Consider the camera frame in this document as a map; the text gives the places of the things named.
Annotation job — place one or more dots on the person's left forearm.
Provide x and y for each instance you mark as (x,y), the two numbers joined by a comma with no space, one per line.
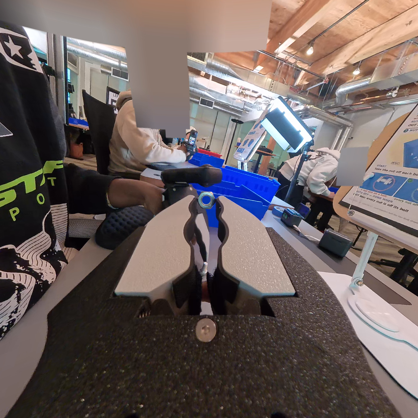
(88,186)

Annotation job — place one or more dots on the steel hex nut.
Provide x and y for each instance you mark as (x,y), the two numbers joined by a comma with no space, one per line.
(200,200)

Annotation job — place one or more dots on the person's printed black shirt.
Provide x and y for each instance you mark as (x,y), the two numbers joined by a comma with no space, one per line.
(29,163)

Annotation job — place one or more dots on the instruction sheet on stand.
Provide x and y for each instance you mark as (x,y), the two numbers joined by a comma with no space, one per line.
(249,140)

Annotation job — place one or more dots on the dark grey case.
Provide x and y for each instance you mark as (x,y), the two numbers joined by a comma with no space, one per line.
(336,243)

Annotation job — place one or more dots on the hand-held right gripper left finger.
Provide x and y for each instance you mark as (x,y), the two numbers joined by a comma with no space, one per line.
(156,254)

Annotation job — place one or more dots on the person's left hand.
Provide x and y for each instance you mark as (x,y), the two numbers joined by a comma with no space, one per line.
(140,196)

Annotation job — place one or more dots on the black wrist rest pad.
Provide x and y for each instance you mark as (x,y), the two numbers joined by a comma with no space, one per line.
(120,225)

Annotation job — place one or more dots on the white display stand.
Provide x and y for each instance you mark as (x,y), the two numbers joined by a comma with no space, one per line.
(375,343)

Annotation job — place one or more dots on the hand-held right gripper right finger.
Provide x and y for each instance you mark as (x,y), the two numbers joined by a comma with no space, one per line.
(254,258)

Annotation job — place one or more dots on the person's right hand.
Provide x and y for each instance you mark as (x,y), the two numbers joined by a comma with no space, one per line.
(207,292)

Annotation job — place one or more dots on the red plastic bin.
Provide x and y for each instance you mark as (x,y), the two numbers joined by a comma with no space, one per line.
(207,152)

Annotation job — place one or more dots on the black battery charger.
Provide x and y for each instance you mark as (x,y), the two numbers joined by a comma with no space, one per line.
(292,218)

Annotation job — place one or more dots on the blue tape roll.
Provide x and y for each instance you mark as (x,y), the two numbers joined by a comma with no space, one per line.
(276,212)

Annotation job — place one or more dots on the wooden display board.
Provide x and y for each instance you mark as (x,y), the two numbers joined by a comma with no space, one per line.
(385,137)

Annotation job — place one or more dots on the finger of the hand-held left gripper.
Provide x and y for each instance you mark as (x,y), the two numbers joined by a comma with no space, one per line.
(201,241)

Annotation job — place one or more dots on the black floor lamp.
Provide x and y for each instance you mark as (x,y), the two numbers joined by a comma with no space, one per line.
(236,121)

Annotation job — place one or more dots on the black office chair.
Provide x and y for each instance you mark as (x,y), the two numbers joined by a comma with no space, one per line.
(98,130)

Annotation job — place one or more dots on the blue plastic bin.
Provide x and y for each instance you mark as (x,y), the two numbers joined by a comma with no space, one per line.
(209,161)
(241,209)
(248,178)

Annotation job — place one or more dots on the studio light panel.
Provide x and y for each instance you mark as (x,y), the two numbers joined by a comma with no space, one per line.
(284,127)

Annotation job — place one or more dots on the steel hex bolt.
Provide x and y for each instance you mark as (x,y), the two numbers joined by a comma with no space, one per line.
(205,269)

